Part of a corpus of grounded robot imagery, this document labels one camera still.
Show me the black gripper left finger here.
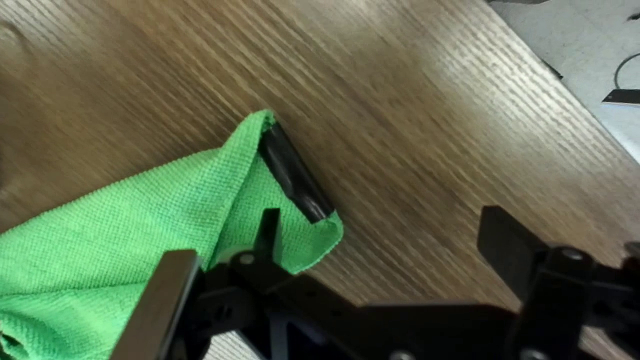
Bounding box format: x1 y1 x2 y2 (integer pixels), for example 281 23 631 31
252 118 337 267

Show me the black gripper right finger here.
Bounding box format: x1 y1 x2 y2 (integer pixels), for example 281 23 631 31
476 204 596 309

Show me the green microfiber towel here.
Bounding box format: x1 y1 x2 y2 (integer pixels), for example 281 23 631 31
0 108 347 360

